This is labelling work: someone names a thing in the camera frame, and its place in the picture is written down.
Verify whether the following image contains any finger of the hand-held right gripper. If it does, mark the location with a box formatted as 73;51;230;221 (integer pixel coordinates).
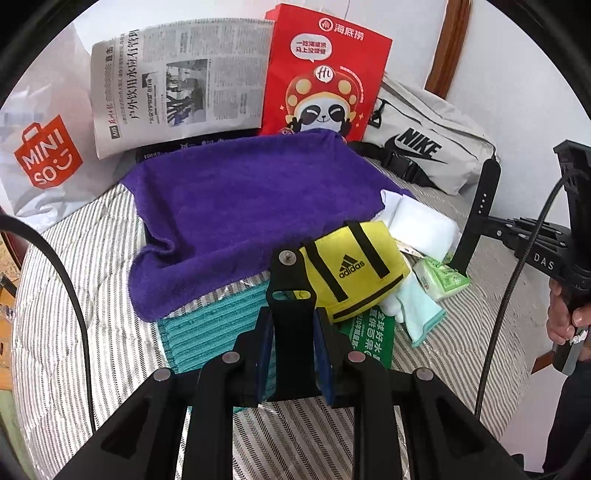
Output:
481;215;525;232
488;229;527;254

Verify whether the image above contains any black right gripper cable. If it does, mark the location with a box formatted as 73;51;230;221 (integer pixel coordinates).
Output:
475;170;583;412

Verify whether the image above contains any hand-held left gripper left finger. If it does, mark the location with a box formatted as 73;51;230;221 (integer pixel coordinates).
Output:
88;307;274;480

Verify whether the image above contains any yellow pouch with black straps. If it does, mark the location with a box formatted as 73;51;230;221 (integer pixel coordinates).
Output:
298;220;411;325

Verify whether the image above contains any grey waist bag black logo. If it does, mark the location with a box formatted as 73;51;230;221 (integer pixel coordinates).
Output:
347;76;502;197

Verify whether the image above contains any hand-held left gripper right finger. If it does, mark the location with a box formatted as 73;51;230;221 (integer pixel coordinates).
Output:
314;308;529;480

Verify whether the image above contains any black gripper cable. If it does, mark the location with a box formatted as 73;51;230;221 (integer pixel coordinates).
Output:
0;215;99;437
475;170;583;412

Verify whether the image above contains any wooden frame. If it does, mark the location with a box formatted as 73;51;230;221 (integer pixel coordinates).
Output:
424;0;472;99

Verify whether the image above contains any newspaper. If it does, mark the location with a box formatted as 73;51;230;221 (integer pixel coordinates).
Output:
90;18;277;160

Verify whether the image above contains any person's dark clothing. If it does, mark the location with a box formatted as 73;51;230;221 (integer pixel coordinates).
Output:
542;369;591;480

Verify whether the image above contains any black box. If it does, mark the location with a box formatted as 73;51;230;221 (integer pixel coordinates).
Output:
135;131;260;163

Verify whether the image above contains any purple towel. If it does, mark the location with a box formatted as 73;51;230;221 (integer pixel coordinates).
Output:
124;129;411;323

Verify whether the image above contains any red panda paper bag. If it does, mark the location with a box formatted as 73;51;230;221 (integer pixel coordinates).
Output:
257;2;394;143

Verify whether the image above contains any green tissue pack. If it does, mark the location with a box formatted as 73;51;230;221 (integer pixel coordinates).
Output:
412;257;471;304

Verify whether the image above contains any striped bedsheet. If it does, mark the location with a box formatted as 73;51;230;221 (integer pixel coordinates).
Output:
9;150;557;480

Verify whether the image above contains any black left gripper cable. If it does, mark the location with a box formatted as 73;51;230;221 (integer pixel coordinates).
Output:
0;215;99;437

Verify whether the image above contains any white paper towel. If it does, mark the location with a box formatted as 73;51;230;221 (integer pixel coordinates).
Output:
379;188;408;220

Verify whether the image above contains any black watch strap with holes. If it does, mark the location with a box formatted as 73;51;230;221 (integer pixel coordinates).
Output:
450;156;502;274

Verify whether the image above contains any teal striped cleaning cloth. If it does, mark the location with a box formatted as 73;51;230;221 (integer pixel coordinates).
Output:
156;276;278;376

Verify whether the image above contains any light green cloth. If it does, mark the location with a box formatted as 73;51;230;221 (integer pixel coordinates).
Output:
392;277;448;348

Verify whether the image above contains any white shopping bag red logo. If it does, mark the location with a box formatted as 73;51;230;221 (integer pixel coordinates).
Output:
0;21;127;234

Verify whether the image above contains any small white cloth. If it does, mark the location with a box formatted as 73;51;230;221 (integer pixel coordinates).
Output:
382;292;410;325

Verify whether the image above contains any white sponge block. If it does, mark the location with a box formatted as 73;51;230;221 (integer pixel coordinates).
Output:
390;196;459;265

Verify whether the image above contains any person's right hand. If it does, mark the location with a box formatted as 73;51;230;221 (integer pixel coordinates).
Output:
547;281;591;345

